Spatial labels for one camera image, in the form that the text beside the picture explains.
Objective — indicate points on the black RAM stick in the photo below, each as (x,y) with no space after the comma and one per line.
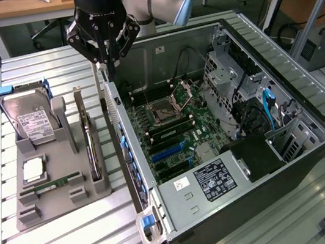
(171,131)

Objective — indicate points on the hard disk in blue caddy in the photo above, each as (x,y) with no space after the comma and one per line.
(32,127)

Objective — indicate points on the silver chipset heatsink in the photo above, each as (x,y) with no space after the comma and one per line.
(206,152)

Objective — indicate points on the green RAM stick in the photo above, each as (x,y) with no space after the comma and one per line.
(52,185)

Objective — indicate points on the green motherboard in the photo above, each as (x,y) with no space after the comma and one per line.
(206,124)

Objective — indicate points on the CPU socket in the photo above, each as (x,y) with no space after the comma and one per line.
(163,112)

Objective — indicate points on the grey parts rack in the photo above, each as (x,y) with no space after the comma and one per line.
(57,163)

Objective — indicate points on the silver CPU chip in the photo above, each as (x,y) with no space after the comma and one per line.
(33,171)

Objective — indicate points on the socket locking lever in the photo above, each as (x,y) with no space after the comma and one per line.
(146,95)

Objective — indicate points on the black office chair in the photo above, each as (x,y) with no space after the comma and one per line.
(58,28)

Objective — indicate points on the grey power supply unit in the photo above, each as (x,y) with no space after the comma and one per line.
(178,200)

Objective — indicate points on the metal socket cover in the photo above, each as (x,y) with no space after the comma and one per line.
(185,95)

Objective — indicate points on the graphics card with metal bracket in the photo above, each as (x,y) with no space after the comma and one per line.
(91,145)

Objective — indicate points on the metal disk bay cage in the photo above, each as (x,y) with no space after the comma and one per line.
(220,75)

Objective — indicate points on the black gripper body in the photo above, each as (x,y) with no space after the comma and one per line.
(99,5)

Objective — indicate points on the blue case latch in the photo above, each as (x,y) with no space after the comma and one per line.
(147,222)

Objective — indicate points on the grey computer tower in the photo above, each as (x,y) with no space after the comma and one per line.
(324,47)

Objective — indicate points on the black plastic shroud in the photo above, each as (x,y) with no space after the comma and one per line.
(254,157)

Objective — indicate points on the black open PC case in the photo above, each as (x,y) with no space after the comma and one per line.
(256,206)

